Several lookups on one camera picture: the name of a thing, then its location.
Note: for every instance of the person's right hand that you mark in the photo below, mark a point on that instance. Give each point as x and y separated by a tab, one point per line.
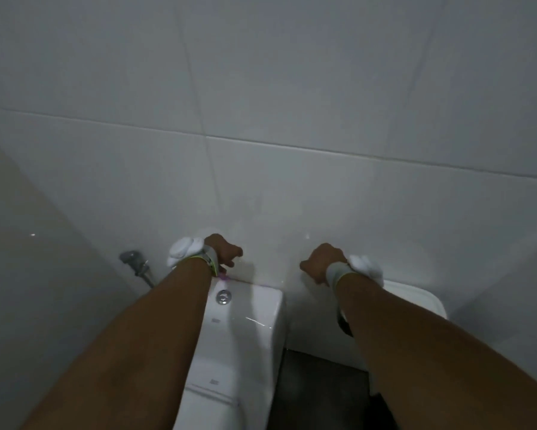
322	261

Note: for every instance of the person's left hand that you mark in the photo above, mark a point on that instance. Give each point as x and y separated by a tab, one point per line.
225	250

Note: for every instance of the brown wall paper holder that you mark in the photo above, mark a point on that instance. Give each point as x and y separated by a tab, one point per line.
344	324

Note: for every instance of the white holder lid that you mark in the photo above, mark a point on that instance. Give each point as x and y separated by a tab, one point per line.
423	297

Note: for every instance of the person's right forearm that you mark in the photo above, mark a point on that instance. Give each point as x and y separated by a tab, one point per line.
438	362

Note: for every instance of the person's left forearm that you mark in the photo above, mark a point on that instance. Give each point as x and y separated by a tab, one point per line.
129	353

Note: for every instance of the white toilet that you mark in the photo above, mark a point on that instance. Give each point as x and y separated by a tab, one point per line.
246	335

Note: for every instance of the white tracker with gray wristband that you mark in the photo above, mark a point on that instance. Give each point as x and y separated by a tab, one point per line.
362	266
185	250

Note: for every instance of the chrome flush button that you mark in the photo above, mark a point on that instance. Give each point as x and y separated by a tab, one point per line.
223	297

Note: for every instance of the chrome bidet sprayer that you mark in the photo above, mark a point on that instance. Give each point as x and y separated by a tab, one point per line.
131	257

